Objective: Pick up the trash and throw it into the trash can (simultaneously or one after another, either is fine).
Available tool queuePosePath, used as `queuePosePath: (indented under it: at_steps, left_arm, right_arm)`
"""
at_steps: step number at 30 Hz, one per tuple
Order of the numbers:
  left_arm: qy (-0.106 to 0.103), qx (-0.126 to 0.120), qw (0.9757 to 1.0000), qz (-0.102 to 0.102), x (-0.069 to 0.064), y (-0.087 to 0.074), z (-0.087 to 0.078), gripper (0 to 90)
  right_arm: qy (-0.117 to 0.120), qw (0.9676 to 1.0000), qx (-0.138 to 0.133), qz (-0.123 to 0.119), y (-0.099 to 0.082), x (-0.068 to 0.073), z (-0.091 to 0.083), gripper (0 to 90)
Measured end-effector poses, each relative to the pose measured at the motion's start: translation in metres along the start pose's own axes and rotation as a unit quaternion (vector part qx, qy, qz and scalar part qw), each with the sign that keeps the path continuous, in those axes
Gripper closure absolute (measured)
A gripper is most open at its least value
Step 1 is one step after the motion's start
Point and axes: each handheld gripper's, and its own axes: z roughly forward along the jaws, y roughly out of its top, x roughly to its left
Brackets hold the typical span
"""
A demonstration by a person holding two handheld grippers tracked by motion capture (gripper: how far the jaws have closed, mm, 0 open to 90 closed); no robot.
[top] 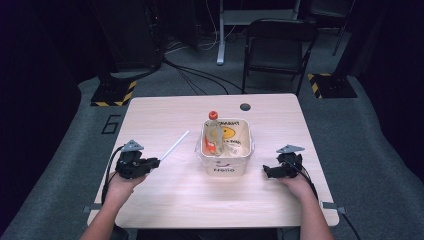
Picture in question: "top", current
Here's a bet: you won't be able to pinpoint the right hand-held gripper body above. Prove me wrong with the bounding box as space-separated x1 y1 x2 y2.
275 144 306 181

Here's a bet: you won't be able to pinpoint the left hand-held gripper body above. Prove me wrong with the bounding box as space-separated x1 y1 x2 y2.
114 139 150 180

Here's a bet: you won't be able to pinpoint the white straw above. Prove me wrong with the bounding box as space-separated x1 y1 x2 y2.
159 130 191 162

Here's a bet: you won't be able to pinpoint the white square bin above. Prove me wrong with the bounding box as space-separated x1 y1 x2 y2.
195 118 256 177

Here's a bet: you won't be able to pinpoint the clear bottle with red cap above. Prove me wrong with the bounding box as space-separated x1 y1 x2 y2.
203 110 225 157

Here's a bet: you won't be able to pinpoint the person's right hand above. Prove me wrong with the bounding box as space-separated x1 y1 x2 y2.
275 174 314 204

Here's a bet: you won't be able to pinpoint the person's left hand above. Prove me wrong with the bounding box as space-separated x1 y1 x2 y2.
104 172 148 205

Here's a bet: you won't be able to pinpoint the smiley print plastic bag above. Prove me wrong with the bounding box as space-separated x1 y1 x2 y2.
195 118 256 161

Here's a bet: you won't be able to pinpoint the black folding chair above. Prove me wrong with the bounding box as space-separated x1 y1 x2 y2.
241 18 320 97

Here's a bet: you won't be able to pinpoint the black cabinet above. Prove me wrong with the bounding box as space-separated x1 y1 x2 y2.
89 0 165 73

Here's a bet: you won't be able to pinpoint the right hand-held gripper cable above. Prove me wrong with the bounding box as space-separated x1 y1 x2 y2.
283 155 318 203

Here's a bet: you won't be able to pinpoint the hand-held gripper cable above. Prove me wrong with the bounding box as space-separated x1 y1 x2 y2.
283 155 318 203
100 145 125 205

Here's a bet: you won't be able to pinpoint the left hand-held gripper cable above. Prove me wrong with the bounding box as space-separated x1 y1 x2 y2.
100 145 125 205

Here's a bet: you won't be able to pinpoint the black yellow striped base plate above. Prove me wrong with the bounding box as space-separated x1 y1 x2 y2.
306 72 358 100
90 74 138 108

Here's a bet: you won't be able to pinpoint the black cable at clamp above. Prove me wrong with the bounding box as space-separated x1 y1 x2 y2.
339 211 363 240

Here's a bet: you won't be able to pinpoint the black floor cables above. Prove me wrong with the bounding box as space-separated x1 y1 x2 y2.
162 57 245 96

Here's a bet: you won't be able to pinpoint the white desk frame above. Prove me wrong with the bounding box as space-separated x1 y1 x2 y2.
216 0 303 66

